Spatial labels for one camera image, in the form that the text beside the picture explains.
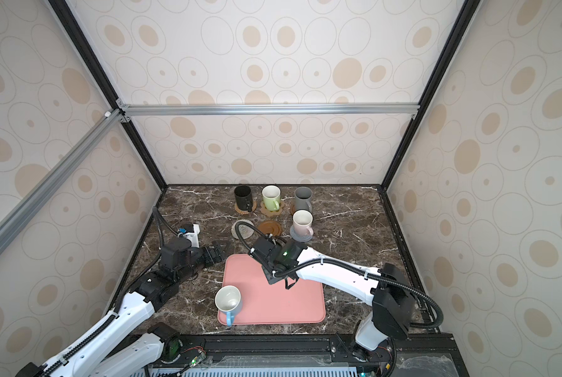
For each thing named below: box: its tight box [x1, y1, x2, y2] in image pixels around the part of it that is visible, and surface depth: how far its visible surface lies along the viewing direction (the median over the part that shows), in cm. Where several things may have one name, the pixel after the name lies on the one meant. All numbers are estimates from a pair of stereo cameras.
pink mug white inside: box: [291, 209, 314, 238], surface depth 97 cm
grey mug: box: [294, 186, 313, 213], surface depth 104 cm
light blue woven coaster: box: [289, 224, 314, 242], surface depth 102 cm
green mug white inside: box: [262, 184, 281, 212], surface depth 106 cm
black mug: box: [233, 184, 253, 213], surface depth 107 cm
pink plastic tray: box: [218, 253, 326, 326], surface depth 84 cm
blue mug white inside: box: [214, 285, 242, 327], surface depth 78 cm
